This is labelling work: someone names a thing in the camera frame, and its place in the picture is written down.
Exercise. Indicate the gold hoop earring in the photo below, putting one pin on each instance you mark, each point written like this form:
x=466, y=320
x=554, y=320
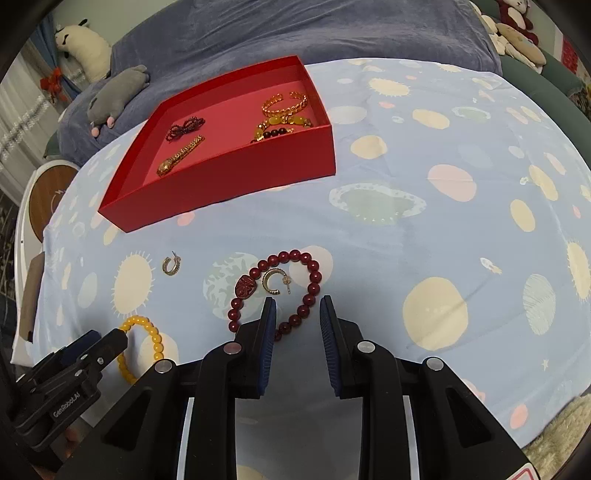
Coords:
x=268, y=281
x=170, y=266

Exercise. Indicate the grey-blue blanket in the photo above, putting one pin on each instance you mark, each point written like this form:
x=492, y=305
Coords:
x=277, y=32

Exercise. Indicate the purple beaded bow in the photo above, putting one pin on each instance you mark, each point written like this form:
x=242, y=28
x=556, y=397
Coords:
x=184, y=129

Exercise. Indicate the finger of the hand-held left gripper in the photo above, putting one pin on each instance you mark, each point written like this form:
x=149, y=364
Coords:
x=78, y=346
x=108, y=346

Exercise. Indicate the white fluffy blanket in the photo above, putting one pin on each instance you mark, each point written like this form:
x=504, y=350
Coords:
x=558, y=429

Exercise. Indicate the red monkey plush toy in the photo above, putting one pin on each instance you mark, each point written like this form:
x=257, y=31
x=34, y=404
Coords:
x=515, y=16

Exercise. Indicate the brown cardboard piece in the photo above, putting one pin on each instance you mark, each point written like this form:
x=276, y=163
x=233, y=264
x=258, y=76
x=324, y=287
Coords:
x=32, y=295

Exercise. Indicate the white plush toy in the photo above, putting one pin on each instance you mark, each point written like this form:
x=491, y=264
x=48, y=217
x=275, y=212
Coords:
x=87, y=50

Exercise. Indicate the red ribbon bow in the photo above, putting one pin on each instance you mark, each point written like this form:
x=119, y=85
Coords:
x=51, y=81

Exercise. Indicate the blue planet-print bed sheet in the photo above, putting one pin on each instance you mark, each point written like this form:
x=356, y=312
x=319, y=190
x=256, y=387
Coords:
x=415, y=207

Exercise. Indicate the red cardboard box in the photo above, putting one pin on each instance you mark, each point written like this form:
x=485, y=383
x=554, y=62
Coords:
x=240, y=170

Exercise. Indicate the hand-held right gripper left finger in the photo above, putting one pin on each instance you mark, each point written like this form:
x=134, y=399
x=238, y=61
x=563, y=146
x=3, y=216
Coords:
x=267, y=341

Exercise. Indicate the round white side table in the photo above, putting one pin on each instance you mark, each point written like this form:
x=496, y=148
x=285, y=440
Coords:
x=44, y=203

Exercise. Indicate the gold wrist watch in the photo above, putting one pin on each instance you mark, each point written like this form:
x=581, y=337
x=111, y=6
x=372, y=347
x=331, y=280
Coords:
x=180, y=154

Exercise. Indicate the white sheer curtain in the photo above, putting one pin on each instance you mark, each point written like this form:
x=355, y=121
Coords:
x=23, y=115

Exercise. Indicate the wall poster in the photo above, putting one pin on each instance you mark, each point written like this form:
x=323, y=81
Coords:
x=570, y=57

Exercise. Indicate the beige turtle plush toy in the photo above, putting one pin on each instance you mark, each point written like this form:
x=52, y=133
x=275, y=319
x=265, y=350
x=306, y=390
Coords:
x=519, y=46

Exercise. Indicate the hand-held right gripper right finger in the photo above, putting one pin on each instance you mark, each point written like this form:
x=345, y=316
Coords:
x=328, y=341

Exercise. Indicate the grey plush toy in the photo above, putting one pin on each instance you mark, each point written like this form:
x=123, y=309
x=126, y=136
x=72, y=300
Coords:
x=115, y=97

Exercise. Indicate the green bed frame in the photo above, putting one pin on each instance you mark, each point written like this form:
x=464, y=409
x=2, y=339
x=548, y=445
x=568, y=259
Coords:
x=558, y=78

